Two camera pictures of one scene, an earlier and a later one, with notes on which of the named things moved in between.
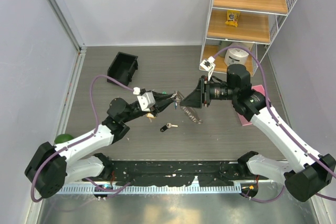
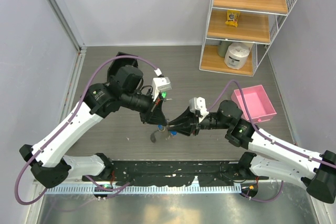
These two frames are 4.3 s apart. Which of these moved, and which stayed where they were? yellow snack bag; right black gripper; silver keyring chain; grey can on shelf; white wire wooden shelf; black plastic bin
Moved: silver keyring chain; right black gripper
Stayed: white wire wooden shelf; yellow snack bag; grey can on shelf; black plastic bin
